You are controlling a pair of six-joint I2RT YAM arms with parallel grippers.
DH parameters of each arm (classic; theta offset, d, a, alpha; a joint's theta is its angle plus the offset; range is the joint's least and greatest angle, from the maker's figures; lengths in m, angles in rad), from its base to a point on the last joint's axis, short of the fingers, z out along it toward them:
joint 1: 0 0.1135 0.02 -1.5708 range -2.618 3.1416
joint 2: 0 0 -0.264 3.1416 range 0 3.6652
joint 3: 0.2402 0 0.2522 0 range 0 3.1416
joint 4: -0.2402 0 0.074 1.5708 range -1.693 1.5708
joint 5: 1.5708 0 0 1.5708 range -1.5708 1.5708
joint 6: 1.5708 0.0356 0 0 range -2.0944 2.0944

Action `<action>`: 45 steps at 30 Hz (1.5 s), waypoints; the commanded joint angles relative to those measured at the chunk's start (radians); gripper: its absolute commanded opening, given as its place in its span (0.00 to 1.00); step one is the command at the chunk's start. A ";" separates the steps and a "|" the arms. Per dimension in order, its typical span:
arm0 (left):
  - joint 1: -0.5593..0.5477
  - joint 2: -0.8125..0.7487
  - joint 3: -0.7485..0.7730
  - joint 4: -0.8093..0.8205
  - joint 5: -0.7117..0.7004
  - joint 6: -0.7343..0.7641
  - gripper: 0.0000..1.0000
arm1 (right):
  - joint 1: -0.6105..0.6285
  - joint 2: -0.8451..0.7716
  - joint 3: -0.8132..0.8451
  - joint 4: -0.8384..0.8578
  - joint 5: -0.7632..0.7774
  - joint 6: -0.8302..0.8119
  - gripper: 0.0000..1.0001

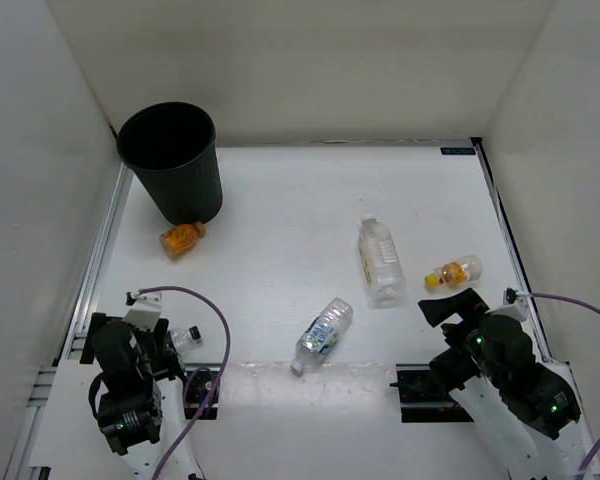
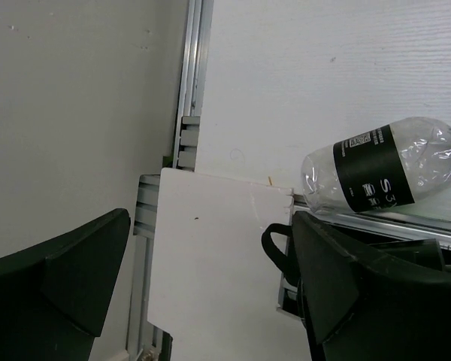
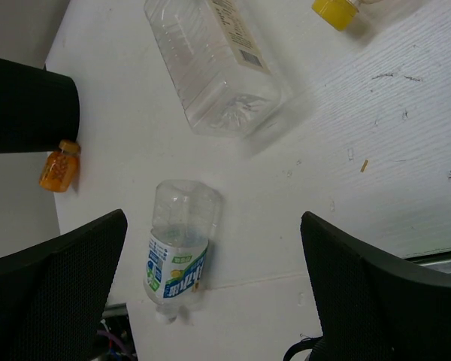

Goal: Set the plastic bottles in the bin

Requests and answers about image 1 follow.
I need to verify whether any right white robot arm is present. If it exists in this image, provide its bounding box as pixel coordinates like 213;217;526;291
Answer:
418;288;595;479

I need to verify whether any blue-label water bottle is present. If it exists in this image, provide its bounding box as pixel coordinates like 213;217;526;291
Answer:
290;297;354;376

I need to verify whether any large clear juice bottle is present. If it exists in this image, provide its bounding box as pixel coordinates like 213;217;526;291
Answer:
357;216;405;302

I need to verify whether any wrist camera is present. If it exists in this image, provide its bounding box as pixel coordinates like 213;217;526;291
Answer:
502;288;528;323
122;291;162;330

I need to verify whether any small yellow-cap clear bottle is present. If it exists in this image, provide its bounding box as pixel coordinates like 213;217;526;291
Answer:
424;255;483;288

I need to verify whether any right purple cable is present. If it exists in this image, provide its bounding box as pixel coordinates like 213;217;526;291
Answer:
524;292;600;476

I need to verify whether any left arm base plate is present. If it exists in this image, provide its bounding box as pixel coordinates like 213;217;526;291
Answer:
183;367;220;420

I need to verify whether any black plastic bin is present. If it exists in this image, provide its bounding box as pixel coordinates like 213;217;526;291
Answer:
116;102;223;225

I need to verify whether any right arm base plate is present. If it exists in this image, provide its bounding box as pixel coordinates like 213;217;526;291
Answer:
389;364;473;424

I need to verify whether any small black-cap clear bottle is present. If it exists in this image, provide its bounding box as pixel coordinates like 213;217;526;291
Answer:
169;326;201;355

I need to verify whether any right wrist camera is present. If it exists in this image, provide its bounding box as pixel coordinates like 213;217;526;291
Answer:
502;288;528;323

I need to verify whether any orange pill bottle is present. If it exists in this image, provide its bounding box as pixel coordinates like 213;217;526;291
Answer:
159;222;206;258

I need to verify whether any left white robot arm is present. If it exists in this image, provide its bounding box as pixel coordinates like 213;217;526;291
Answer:
80;313;217;479

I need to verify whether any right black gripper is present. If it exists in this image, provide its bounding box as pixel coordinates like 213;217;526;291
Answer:
417;287;505;387

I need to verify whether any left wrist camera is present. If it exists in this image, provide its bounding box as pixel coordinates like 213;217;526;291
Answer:
122;291;162;330

